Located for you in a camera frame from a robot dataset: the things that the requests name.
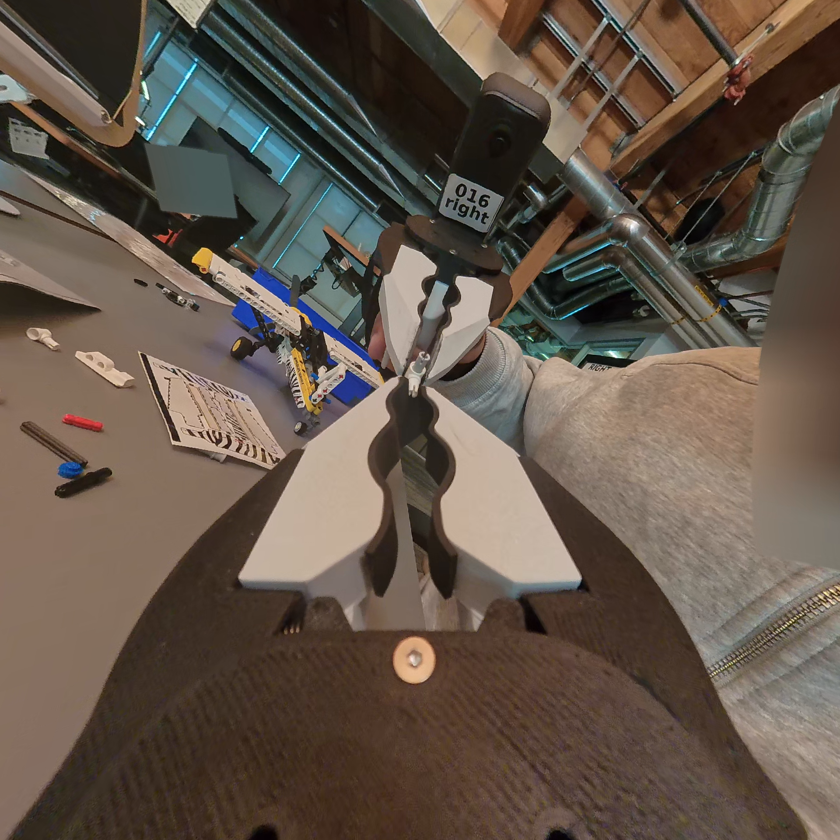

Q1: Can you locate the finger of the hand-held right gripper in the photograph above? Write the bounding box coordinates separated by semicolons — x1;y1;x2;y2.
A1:
379;243;438;382
425;272;493;382

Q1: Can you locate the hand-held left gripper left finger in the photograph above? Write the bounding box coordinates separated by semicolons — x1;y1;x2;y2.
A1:
238;378;404;632

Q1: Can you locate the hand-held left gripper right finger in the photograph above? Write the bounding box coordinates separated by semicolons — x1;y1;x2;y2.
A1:
419;379;585;632

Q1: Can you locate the white lego rod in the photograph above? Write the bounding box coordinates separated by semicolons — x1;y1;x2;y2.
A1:
417;282;454;358

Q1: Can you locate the small white lego connector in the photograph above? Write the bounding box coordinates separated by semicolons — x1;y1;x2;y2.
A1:
403;351;434;398

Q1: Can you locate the person's right forearm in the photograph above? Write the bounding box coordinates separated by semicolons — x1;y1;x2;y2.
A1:
433;327;765;572

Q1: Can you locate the yellow white lego crane model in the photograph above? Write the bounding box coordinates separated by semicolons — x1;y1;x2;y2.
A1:
192;247;385;435

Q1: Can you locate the black lego connector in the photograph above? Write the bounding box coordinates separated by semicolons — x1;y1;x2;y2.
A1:
54;466;113;499

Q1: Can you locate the white lego panel piece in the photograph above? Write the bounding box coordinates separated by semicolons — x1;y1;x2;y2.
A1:
74;350;136;389

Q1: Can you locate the black ribbed lego axle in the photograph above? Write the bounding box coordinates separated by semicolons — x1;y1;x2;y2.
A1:
20;420;89;468

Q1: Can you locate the person's right hand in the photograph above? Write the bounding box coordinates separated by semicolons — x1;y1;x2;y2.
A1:
366;307;393;361

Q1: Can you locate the wooden top standing desk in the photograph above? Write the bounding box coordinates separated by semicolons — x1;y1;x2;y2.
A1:
323;223;385;290

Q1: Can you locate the blue plastic bin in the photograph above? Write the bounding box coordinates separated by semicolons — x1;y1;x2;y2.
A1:
230;266;383;404

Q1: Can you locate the striped sticker sheet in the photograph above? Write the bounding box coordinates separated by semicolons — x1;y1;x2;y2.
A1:
138;352;287;471

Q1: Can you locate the person's grey hoodie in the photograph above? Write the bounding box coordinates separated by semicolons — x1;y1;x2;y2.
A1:
525;459;840;840

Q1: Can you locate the white printed sign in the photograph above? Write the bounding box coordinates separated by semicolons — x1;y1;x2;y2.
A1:
161;0;214;27

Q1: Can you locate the wooden post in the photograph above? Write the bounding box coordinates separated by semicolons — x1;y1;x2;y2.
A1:
505;197;592;309

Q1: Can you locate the silver round pipe duct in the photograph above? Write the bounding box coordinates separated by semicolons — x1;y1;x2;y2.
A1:
564;151;769;349

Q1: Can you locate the spiral metal duct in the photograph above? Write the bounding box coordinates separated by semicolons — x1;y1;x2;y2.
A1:
679;85;840;277

